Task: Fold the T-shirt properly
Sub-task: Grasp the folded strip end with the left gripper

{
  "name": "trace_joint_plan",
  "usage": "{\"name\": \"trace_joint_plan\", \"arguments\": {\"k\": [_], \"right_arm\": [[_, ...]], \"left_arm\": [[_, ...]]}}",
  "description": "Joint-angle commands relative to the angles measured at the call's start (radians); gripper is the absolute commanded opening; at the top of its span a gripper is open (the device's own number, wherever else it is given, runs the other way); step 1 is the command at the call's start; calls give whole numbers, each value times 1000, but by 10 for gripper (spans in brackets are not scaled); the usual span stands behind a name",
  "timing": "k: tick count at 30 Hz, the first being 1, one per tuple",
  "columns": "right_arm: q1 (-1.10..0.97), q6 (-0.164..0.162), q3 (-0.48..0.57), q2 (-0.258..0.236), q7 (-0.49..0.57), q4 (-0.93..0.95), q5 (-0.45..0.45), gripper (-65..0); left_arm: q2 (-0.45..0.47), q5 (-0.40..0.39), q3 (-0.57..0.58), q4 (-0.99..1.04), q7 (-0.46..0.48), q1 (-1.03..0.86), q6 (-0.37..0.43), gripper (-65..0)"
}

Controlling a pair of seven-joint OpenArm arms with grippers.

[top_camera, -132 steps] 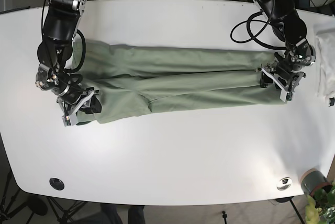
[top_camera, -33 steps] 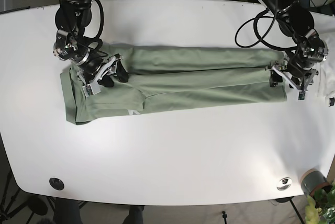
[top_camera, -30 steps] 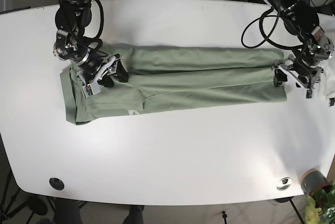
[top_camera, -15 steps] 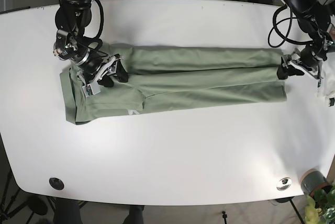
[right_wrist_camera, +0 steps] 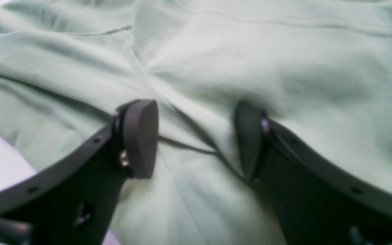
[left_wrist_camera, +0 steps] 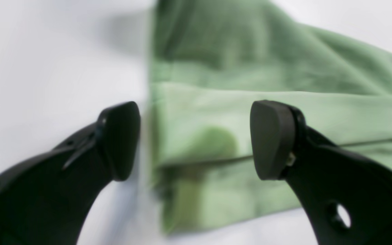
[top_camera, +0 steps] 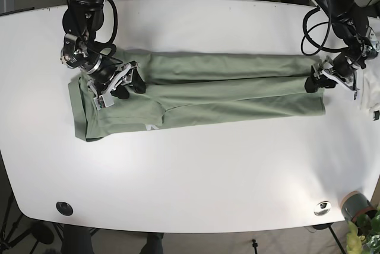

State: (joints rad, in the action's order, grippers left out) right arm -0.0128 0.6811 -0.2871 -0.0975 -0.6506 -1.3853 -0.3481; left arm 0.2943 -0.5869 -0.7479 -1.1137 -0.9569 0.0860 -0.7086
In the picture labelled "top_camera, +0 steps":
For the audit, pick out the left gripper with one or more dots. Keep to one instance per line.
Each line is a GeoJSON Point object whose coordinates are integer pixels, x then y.
{"type": "Point", "coordinates": [343, 71]}

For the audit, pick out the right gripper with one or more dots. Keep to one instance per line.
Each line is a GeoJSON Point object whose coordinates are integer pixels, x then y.
{"type": "Point", "coordinates": [101, 72]}

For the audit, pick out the white printed T-shirt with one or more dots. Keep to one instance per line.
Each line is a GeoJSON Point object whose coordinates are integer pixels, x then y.
{"type": "Point", "coordinates": [369, 92]}

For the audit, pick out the sage green T-shirt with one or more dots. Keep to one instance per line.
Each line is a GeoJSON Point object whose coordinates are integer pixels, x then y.
{"type": "Point", "coordinates": [198, 89]}

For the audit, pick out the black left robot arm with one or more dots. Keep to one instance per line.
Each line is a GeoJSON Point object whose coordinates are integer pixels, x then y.
{"type": "Point", "coordinates": [350, 23]}

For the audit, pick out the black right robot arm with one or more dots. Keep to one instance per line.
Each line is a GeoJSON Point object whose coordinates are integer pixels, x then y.
{"type": "Point", "coordinates": [81, 22]}

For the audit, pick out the grey plant pot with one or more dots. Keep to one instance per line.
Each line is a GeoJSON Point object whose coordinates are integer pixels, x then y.
{"type": "Point", "coordinates": [355, 204]}

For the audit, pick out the silver table grommet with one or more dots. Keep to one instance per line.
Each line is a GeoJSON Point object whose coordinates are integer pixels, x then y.
{"type": "Point", "coordinates": [322, 208]}

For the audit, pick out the black table grommet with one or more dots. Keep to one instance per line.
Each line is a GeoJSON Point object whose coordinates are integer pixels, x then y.
{"type": "Point", "coordinates": [64, 208]}

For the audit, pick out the green potted plant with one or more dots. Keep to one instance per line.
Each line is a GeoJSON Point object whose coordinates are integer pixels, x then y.
{"type": "Point", "coordinates": [363, 235]}

